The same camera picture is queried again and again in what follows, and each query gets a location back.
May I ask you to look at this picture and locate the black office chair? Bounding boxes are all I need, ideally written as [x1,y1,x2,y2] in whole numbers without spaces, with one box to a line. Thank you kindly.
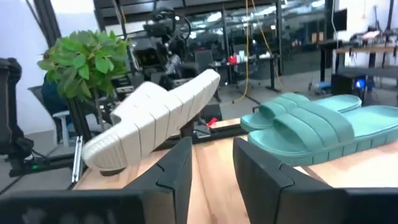
[194,49,215,74]

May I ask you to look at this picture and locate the wooden shelf black frame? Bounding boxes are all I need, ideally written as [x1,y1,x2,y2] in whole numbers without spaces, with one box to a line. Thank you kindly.
[73,133,398,224]

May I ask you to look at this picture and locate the black box blue light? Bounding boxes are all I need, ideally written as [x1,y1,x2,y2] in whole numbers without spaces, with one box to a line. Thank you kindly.
[330,73,367,98]

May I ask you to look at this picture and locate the black wall monitor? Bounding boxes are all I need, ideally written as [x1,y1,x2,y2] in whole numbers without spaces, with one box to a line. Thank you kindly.
[332,8,348,32]

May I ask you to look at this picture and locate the silver aluminium rail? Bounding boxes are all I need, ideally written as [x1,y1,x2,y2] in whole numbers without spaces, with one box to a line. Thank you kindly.
[71,135,84,184]

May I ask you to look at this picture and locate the yellow hanging cable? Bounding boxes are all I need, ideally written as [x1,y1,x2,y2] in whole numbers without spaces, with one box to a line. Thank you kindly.
[231,0,251,105]
[250,0,284,91]

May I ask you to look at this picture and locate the teal slide sandal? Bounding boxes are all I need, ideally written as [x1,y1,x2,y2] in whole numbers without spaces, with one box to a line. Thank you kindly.
[240,92,363,131]
[247,101,398,167]

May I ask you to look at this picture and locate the wooden top desk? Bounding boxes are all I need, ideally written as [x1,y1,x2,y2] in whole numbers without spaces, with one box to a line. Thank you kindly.
[334,45,398,78]

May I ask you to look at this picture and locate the green leafy plant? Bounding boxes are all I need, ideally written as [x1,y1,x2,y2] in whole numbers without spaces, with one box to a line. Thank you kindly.
[37,29,130,131]

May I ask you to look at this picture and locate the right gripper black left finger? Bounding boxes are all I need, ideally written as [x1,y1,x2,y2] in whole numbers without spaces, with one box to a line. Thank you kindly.
[0,136,193,224]

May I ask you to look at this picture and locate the black office desk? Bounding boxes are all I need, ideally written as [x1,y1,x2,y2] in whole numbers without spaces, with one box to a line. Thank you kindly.
[211,55,280,93]

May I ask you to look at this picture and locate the black floor machine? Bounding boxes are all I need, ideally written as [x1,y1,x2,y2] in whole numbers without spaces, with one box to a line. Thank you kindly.
[0,57,74,178]

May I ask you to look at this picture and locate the grey slide sandal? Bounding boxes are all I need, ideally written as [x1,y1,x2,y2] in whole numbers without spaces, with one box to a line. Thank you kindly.
[81,68,221,172]

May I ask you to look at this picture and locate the person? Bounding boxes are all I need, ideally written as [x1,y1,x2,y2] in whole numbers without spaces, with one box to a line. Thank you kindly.
[41,73,73,116]

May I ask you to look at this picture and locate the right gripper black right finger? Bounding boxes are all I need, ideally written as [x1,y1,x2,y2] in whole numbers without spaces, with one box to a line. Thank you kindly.
[233,137,398,224]

